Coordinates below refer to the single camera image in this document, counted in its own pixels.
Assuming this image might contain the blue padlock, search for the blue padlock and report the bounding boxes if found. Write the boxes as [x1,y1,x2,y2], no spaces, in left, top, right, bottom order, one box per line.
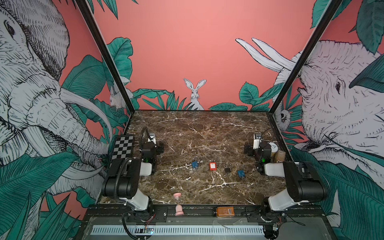
[191,156,200,170]
[237,166,246,179]

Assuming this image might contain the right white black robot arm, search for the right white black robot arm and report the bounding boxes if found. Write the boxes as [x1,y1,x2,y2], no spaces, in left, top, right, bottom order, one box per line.
[244,141,328,213]

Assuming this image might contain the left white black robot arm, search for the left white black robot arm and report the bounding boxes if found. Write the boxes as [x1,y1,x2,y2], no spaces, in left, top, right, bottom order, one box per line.
[101,142,164,212]

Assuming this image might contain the brown spice jar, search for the brown spice jar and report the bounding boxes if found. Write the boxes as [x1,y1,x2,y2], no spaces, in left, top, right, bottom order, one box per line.
[274,150,286,163]

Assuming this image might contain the black white checkerboard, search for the black white checkerboard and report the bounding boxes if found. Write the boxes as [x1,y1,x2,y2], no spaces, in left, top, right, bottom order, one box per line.
[112,134,134,160]

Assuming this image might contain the red padlock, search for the red padlock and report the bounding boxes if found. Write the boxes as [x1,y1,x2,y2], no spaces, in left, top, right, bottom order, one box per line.
[209,162,217,171]

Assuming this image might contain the pink hourglass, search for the pink hourglass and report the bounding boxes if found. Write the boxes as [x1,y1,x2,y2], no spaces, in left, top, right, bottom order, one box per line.
[173,193,184,216]

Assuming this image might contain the orange rectangular box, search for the orange rectangular box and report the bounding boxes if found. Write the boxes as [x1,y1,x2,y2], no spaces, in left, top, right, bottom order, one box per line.
[216,206,235,218]

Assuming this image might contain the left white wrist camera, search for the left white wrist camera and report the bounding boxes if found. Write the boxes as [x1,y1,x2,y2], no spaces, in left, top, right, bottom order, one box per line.
[148,133,157,146]

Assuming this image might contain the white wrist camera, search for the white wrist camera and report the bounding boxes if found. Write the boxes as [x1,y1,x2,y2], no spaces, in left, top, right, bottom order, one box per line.
[148,133,157,146]
[253,134,262,150]

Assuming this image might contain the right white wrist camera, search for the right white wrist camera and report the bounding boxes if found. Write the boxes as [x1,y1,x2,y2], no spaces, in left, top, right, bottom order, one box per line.
[253,134,262,150]

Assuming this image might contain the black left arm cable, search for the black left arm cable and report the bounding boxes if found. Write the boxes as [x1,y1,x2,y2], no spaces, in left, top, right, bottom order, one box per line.
[113,157,134,200]

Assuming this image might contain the white perforated rail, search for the white perforated rail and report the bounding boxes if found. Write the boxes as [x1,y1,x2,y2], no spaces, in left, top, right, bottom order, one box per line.
[91,225,264,236]

